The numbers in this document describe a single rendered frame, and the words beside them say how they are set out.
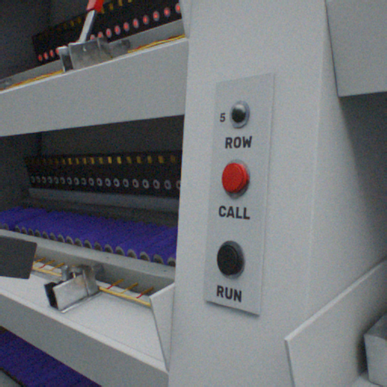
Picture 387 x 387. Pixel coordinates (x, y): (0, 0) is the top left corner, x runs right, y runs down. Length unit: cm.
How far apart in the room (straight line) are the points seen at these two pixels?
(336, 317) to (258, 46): 14
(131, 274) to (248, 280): 18
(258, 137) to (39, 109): 28
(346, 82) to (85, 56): 26
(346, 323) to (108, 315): 21
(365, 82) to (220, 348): 16
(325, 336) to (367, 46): 14
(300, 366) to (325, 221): 7
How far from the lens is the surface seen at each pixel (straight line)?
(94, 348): 39
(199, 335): 29
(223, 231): 27
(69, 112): 45
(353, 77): 25
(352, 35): 25
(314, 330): 25
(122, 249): 51
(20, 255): 41
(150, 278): 41
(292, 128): 25
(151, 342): 36
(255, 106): 26
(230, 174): 26
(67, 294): 44
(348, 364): 28
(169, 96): 34
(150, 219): 57
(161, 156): 56
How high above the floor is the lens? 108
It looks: level
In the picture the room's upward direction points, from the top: 3 degrees clockwise
